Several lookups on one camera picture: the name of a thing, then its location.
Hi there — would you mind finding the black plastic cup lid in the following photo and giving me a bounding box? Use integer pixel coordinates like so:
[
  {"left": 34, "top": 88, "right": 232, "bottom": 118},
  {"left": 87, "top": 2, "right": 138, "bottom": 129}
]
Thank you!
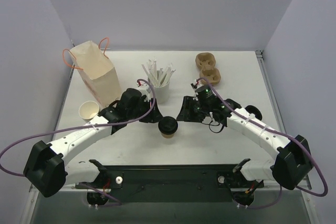
[{"left": 158, "top": 116, "right": 178, "bottom": 135}]

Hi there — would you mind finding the beige paper takeout bag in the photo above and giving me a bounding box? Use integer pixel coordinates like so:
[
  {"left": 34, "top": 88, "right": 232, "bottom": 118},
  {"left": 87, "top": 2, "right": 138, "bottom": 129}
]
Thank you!
[{"left": 62, "top": 40, "right": 122, "bottom": 108}]

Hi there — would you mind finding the brown paper coffee cup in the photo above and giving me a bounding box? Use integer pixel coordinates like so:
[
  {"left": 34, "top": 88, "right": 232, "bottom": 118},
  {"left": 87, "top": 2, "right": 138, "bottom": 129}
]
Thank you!
[{"left": 161, "top": 132, "right": 175, "bottom": 139}]

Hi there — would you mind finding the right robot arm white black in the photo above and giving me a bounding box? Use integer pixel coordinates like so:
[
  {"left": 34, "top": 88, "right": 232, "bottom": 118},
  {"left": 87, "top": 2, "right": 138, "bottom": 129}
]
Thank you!
[{"left": 176, "top": 96, "right": 313, "bottom": 190}]

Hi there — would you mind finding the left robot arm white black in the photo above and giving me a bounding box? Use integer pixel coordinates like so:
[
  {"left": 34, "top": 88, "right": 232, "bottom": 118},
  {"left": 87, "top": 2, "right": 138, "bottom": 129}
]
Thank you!
[{"left": 24, "top": 84, "right": 163, "bottom": 197}]

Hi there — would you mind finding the white straw holder cup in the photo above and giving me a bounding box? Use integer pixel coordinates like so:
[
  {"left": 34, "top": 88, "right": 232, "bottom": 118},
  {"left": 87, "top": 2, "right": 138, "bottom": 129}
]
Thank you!
[{"left": 152, "top": 80, "right": 170, "bottom": 104}]

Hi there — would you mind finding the wrapped white straws bundle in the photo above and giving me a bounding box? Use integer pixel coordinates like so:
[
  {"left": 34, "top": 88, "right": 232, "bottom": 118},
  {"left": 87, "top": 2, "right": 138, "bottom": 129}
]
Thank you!
[{"left": 141, "top": 58, "right": 176, "bottom": 88}]

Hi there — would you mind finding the brown pulp cup carrier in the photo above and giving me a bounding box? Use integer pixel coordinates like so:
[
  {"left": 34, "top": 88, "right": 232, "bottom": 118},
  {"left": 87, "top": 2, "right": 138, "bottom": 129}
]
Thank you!
[{"left": 195, "top": 52, "right": 221, "bottom": 85}]

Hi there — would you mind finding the stack of paper cups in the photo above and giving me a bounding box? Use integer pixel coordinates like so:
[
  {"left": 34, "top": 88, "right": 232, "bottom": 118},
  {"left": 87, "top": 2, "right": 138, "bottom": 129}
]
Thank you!
[{"left": 78, "top": 101, "right": 100, "bottom": 122}]

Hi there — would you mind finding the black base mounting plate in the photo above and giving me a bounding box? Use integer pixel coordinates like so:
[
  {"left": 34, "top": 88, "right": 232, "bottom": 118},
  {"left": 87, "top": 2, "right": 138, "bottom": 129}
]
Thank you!
[{"left": 76, "top": 164, "right": 264, "bottom": 206}]

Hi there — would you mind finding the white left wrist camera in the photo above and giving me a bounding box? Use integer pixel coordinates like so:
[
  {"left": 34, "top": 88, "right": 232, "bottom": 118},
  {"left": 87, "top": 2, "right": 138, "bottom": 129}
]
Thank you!
[{"left": 136, "top": 82, "right": 153, "bottom": 102}]

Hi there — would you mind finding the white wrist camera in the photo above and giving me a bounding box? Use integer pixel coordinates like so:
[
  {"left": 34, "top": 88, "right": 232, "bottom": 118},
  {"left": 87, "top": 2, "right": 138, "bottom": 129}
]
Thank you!
[
  {"left": 191, "top": 81, "right": 205, "bottom": 96},
  {"left": 136, "top": 82, "right": 153, "bottom": 102}
]

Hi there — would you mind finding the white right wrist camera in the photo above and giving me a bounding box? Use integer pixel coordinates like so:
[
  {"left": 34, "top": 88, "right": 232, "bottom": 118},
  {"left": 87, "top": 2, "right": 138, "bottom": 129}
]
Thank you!
[{"left": 191, "top": 81, "right": 205, "bottom": 96}]

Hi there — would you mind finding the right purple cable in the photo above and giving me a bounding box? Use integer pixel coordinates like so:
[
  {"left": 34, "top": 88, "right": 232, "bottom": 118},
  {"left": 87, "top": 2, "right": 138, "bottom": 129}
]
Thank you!
[{"left": 194, "top": 77, "right": 329, "bottom": 197}]

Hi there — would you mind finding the purple cable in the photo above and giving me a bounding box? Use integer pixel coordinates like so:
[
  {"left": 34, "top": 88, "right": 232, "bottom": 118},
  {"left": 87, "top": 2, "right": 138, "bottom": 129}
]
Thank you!
[
  {"left": 194, "top": 77, "right": 329, "bottom": 197},
  {"left": 0, "top": 78, "right": 158, "bottom": 177}
]

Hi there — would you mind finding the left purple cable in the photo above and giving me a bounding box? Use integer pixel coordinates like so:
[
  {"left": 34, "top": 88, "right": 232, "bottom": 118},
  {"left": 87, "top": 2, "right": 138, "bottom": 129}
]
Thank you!
[{"left": 0, "top": 78, "right": 158, "bottom": 177}]

